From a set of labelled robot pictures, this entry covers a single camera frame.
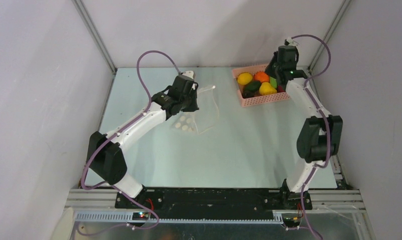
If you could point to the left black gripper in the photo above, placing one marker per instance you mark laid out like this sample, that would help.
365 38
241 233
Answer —
193 107

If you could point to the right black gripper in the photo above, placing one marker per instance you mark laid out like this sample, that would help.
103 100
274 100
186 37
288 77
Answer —
275 69

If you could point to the orange fruit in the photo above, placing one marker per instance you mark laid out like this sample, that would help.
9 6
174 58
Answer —
261 76

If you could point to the clear dotted zip top bag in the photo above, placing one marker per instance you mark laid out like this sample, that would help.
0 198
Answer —
203 119

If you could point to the dark green avocado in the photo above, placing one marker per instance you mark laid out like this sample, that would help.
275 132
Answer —
253 86

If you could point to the yellow lemon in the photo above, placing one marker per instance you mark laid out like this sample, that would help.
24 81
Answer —
244 78

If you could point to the dark brown fruit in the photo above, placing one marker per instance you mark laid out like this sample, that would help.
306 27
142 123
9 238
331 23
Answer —
248 94

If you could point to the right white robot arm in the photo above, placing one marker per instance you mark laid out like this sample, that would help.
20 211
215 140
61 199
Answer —
319 137

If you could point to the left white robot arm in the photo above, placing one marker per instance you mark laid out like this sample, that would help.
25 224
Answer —
106 151

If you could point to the green cucumber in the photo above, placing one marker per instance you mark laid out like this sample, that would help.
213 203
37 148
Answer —
273 82

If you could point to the red fruit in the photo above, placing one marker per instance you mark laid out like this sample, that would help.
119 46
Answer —
280 89

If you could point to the pink plastic basket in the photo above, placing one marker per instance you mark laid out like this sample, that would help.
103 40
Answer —
258 99

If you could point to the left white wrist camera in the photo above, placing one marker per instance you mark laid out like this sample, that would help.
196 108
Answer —
190 74

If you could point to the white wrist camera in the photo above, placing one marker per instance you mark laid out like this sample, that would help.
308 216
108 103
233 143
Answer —
190 74
291 42

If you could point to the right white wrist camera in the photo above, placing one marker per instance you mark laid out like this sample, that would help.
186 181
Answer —
291 42

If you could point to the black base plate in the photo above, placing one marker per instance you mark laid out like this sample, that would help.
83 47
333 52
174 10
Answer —
173 203

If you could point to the aluminium frame rail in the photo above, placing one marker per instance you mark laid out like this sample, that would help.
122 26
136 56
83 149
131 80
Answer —
108 205

